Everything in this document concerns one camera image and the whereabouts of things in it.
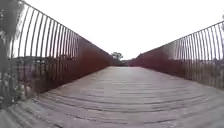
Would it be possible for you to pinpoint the tree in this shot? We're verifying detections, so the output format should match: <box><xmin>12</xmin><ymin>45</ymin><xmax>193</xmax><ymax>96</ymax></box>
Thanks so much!
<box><xmin>0</xmin><ymin>0</ymin><xmax>25</xmax><ymax>44</ymax></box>
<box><xmin>110</xmin><ymin>51</ymin><xmax>124</xmax><ymax>61</ymax></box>

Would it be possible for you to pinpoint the grey wooden plank bridge deck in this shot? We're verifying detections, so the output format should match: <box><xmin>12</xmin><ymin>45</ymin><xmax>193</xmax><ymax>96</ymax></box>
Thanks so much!
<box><xmin>0</xmin><ymin>65</ymin><xmax>224</xmax><ymax>128</ymax></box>

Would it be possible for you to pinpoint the rusty red metal railing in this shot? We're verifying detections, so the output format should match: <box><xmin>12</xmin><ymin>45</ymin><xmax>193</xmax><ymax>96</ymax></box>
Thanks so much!
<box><xmin>129</xmin><ymin>20</ymin><xmax>224</xmax><ymax>90</ymax></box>
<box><xmin>0</xmin><ymin>0</ymin><xmax>118</xmax><ymax>109</ymax></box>

